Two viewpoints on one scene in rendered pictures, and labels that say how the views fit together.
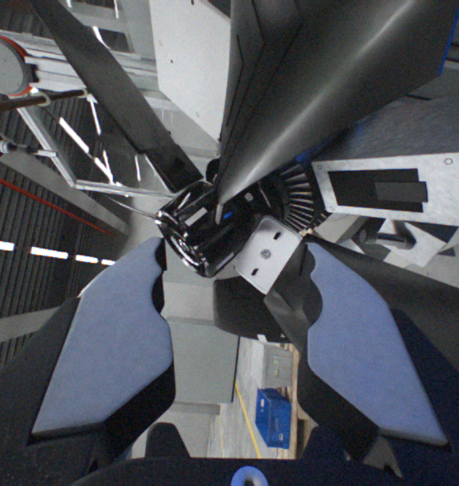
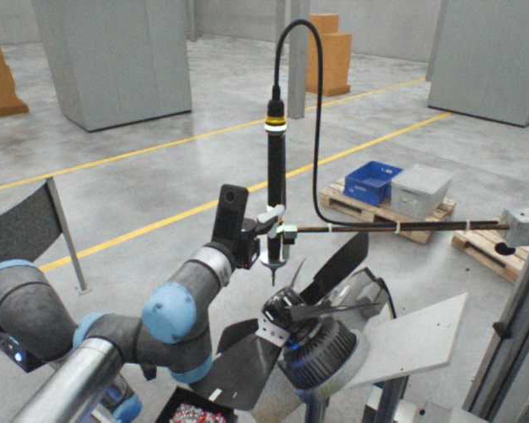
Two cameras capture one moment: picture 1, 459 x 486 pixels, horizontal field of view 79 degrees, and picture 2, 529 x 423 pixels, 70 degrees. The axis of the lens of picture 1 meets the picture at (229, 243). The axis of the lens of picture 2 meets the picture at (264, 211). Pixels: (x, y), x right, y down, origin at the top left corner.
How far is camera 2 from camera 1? 1.12 m
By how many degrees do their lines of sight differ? 59
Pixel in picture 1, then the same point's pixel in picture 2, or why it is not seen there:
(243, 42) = (229, 371)
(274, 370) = (406, 199)
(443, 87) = not seen: outside the picture
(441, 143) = not seen: hidden behind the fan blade
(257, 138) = (219, 361)
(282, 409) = (372, 197)
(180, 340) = (526, 30)
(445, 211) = not seen: hidden behind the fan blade
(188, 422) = (428, 31)
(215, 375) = (463, 86)
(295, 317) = (248, 326)
